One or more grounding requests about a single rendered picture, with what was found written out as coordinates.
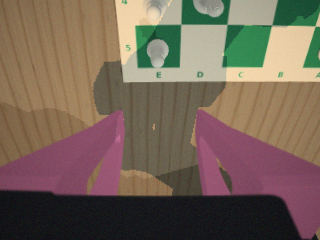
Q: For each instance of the green and cream chessboard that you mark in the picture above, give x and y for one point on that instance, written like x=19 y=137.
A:
x=253 y=40

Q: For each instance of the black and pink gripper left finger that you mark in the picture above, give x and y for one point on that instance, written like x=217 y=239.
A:
x=65 y=166

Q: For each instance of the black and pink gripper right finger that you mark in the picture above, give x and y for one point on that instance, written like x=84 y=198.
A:
x=257 y=168

